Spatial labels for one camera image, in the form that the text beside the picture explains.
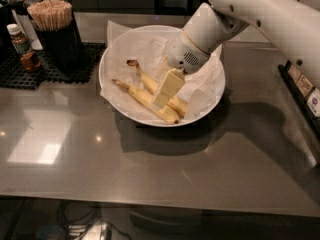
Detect black cables under table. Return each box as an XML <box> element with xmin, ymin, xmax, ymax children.
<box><xmin>55</xmin><ymin>200</ymin><xmax>133</xmax><ymax>240</ymax></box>

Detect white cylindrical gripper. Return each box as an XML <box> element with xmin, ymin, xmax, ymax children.
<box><xmin>152</xmin><ymin>30</ymin><xmax>210</xmax><ymax>108</ymax></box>

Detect white parchment paper liner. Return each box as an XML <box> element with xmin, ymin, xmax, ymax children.
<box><xmin>100</xmin><ymin>20</ymin><xmax>224</xmax><ymax>122</ymax></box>

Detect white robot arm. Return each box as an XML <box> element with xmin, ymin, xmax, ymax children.
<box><xmin>152</xmin><ymin>0</ymin><xmax>320</xmax><ymax>108</ymax></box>

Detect black grid rubber mat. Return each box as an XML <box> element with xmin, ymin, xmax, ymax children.
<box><xmin>0</xmin><ymin>43</ymin><xmax>106</xmax><ymax>90</ymax></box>

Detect white bowl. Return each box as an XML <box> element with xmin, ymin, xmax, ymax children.
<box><xmin>98</xmin><ymin>24</ymin><xmax>227</xmax><ymax>128</ymax></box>

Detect small brown sauce bottle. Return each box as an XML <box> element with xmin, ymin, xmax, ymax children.
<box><xmin>20</xmin><ymin>51</ymin><xmax>41</xmax><ymax>72</ymax></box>

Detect bundle of wooden chopsticks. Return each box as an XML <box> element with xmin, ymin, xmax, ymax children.
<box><xmin>27</xmin><ymin>0</ymin><xmax>73</xmax><ymax>31</ymax></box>

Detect green sauce bottle white cap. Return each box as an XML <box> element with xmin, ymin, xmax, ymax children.
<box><xmin>7</xmin><ymin>24</ymin><xmax>30</xmax><ymax>55</ymax></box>

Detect dark-lidded shaker jar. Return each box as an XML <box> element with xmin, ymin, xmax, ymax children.
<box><xmin>10</xmin><ymin>0</ymin><xmax>43</xmax><ymax>51</ymax></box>

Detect yellow banana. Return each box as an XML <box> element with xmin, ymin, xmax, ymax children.
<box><xmin>126</xmin><ymin>59</ymin><xmax>188</xmax><ymax>118</ymax></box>
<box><xmin>112</xmin><ymin>79</ymin><xmax>180</xmax><ymax>125</ymax></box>

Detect black chopstick holder cup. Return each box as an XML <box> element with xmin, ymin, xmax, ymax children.
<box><xmin>35</xmin><ymin>19</ymin><xmax>82</xmax><ymax>72</ymax></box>

